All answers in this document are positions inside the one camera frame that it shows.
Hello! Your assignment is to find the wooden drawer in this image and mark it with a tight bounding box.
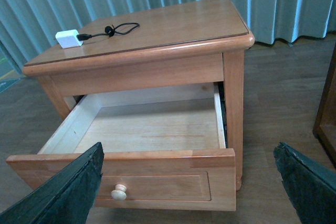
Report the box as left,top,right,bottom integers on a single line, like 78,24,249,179
7,83,236,211

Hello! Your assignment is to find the white charger adapter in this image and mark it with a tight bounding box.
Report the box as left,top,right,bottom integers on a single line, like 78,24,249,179
55,29,83,49

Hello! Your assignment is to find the wooden nightstand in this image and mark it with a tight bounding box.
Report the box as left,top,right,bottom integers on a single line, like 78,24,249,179
23,0,255,188

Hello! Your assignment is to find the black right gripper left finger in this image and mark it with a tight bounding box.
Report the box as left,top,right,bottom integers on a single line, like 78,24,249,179
1,142,104,223

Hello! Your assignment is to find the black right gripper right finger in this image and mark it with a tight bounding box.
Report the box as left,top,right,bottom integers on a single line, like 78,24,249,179
274,142,335,223

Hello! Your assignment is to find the black usb cable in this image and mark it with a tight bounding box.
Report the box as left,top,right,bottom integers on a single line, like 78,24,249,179
76,22,140,42

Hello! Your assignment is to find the dark wooden furniture piece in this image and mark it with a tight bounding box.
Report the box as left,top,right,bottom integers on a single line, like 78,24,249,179
312,47,335,167

